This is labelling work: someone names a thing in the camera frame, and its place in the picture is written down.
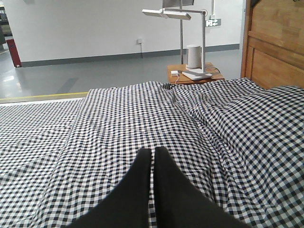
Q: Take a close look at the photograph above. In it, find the black white checkered duvet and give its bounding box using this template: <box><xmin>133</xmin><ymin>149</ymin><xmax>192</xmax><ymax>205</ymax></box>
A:
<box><xmin>30</xmin><ymin>78</ymin><xmax>304</xmax><ymax>228</ymax></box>

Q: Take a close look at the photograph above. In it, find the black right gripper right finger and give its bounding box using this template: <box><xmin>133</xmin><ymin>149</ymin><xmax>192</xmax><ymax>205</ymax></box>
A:
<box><xmin>154</xmin><ymin>147</ymin><xmax>248</xmax><ymax>228</ymax></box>

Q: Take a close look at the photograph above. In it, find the checkered bed sheet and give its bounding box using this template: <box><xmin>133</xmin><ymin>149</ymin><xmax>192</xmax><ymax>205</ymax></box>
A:
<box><xmin>0</xmin><ymin>99</ymin><xmax>83</xmax><ymax>228</ymax></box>

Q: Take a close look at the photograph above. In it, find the white desk lamp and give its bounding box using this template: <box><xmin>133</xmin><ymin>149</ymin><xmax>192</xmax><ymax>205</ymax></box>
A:
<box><xmin>142</xmin><ymin>8</ymin><xmax>213</xmax><ymax>80</ymax></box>

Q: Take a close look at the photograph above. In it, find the wooden nightstand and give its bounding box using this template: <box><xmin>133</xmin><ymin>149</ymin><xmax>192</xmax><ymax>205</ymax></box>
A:
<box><xmin>167</xmin><ymin>62</ymin><xmax>224</xmax><ymax>85</ymax></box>

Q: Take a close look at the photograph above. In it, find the wall exit sign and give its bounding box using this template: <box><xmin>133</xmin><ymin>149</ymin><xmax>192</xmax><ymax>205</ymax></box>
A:
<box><xmin>206</xmin><ymin>19</ymin><xmax>221</xmax><ymax>27</ymax></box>

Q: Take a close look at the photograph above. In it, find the red floor box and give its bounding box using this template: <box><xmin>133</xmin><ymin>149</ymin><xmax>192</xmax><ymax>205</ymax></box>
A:
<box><xmin>6</xmin><ymin>39</ymin><xmax>22</xmax><ymax>68</ymax></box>

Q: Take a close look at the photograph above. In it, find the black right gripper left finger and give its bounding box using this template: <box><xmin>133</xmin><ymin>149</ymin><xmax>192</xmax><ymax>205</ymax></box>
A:
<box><xmin>68</xmin><ymin>149</ymin><xmax>152</xmax><ymax>228</ymax></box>

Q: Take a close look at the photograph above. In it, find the white charger adapter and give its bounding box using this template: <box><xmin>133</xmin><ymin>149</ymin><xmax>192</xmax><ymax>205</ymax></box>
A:
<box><xmin>171</xmin><ymin>70</ymin><xmax>180</xmax><ymax>77</ymax></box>

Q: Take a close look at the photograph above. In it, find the white cylindrical speaker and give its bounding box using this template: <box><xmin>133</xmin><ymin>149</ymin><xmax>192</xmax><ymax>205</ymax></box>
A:
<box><xmin>186</xmin><ymin>45</ymin><xmax>201</xmax><ymax>69</ymax></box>

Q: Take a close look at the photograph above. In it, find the wall socket with cable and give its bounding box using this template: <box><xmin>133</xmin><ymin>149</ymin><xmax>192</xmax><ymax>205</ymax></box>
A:
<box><xmin>137</xmin><ymin>38</ymin><xmax>143</xmax><ymax>58</ymax></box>

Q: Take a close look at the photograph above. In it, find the grey metal stand pole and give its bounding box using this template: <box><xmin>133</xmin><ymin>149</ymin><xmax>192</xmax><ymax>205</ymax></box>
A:
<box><xmin>162</xmin><ymin>0</ymin><xmax>194</xmax><ymax>64</ymax></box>

